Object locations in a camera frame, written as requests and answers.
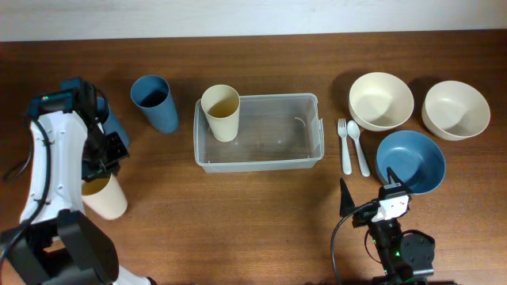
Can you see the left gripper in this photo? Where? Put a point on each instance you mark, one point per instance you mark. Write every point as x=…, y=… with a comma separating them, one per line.
x=120, y=152

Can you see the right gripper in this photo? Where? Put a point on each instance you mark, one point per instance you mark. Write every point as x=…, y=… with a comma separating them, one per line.
x=347, y=202

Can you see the blue cup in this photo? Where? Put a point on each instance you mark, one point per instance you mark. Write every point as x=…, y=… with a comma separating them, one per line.
x=151, y=94
x=109, y=121

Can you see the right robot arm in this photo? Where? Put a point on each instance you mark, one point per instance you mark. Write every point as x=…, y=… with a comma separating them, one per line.
x=406, y=256

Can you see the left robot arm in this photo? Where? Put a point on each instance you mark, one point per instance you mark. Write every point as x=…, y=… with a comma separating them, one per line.
x=55, y=243

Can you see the clear plastic storage container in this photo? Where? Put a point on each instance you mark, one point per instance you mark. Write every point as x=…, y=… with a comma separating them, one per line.
x=275, y=132

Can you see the blue bowl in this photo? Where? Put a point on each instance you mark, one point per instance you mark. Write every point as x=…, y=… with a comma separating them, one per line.
x=415, y=159

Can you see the white plastic spoon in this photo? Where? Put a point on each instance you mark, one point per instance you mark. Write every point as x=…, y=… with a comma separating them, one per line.
x=354, y=133

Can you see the white plastic fork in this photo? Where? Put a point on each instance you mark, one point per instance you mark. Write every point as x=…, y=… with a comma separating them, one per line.
x=345, y=158

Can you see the beige bowl left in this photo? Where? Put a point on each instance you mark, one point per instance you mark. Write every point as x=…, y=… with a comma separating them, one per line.
x=380, y=101

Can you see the beige bowl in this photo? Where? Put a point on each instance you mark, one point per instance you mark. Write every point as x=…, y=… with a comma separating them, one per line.
x=455, y=111
x=380, y=101

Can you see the beige bowl right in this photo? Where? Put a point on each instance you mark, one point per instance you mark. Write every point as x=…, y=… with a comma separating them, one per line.
x=455, y=111

